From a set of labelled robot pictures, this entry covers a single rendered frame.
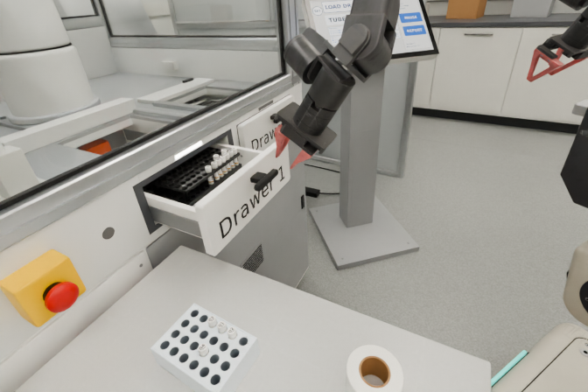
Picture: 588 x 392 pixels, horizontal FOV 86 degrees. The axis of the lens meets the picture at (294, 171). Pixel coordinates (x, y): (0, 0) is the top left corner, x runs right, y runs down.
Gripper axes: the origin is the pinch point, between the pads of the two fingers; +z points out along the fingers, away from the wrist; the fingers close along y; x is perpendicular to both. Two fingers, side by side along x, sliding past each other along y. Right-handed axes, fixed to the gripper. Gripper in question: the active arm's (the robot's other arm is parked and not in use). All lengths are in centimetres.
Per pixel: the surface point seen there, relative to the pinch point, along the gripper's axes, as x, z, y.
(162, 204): 15.5, 14.3, 12.9
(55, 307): 37.3, 13.7, 9.6
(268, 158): -2.7, 5.2, 3.8
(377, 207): -114, 79, -45
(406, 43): -97, -8, -1
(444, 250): -95, 61, -81
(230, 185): 10.0, 4.5, 4.4
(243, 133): -14.3, 13.6, 15.3
